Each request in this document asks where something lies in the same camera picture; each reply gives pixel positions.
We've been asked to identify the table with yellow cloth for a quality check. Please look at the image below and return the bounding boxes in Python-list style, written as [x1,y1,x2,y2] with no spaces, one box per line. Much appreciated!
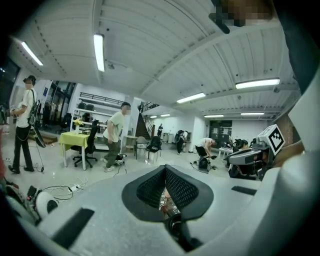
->
[57,131,98,171]

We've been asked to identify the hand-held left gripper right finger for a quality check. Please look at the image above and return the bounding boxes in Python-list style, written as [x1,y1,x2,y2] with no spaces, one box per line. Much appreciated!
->
[164,164,281,256]

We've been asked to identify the person's dark shirt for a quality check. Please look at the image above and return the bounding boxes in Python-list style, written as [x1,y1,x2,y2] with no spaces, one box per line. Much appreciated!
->
[272,0,320,95]

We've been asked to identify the person's right forearm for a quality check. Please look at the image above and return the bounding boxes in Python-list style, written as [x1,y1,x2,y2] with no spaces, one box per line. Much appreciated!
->
[274,139,306,168]

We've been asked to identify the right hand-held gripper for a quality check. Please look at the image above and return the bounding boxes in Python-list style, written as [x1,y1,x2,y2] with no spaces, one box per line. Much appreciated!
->
[226,124,286,181]

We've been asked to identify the white power strip with cables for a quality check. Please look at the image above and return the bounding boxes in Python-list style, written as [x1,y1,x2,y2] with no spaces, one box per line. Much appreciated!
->
[41,177,89,201]

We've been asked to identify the black backpack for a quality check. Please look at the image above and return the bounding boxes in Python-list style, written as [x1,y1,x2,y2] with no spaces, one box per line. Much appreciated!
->
[145,135,163,154]

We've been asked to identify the grey armchair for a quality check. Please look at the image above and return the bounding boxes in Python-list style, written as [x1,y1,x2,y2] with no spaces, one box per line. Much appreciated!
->
[134,136,151,161]

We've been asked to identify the black head camera strap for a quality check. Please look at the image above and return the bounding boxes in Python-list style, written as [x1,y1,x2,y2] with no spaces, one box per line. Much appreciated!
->
[208,0,231,35]

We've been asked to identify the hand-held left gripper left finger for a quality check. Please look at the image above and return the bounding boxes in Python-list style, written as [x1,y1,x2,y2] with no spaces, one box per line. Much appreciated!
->
[37,164,181,256]

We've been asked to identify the white storage shelf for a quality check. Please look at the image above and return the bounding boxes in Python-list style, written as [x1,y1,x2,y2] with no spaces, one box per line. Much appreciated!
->
[70,91,126,151]

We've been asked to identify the white round device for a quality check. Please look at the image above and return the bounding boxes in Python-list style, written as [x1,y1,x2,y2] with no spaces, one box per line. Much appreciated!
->
[35,191,60,218]

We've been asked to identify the yellow flowers in vase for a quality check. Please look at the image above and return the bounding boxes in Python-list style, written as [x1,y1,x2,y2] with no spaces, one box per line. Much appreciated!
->
[73,118,85,135]

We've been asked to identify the long ceiling light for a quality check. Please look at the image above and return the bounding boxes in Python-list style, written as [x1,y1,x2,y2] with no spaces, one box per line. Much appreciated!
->
[93,33,106,73]
[176,92,207,104]
[234,77,281,90]
[20,41,44,67]

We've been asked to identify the black office chair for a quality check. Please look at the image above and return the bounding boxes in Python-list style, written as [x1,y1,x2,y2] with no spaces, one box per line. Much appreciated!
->
[72,119,100,169]

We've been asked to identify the white low table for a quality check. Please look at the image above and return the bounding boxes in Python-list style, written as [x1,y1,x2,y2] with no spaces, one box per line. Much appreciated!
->
[218,146,236,161]

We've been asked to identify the staircase with railing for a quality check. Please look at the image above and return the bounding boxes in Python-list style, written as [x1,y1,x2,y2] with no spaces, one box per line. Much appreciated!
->
[135,101,161,141]

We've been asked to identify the person's head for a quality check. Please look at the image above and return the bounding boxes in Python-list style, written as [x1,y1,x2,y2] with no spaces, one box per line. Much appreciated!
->
[221,0,275,27]

